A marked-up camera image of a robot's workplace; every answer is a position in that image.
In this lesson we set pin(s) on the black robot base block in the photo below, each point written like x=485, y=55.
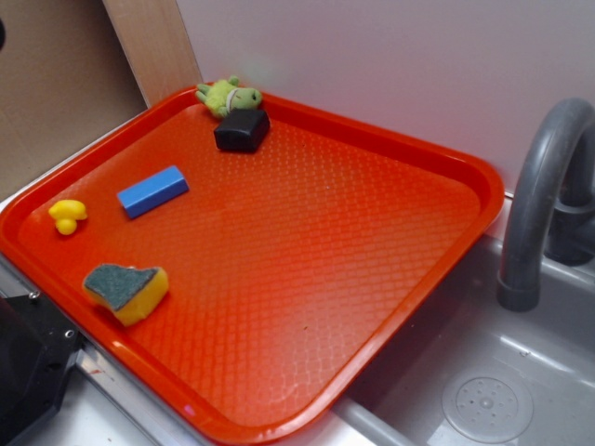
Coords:
x=39, y=348

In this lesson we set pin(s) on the yellow rubber duck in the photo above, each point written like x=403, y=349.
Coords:
x=66, y=215

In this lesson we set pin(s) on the red plastic tray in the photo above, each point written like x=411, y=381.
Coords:
x=289, y=268

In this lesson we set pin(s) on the black rectangular block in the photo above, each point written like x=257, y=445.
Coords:
x=242, y=131

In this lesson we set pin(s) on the green plush frog toy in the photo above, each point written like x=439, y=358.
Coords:
x=226, y=95

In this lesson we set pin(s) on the blue rectangular block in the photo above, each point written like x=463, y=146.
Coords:
x=152, y=192

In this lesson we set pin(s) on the yellow green scrub sponge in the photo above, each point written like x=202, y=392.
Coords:
x=130, y=294

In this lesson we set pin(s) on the grey toy sink basin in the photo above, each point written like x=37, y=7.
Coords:
x=465, y=371

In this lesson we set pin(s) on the light wooden board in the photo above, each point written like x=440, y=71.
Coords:
x=157, y=46

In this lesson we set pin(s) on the grey plastic faucet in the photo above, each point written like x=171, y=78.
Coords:
x=552, y=212

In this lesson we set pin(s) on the brown cardboard panel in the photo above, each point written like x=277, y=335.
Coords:
x=65, y=82

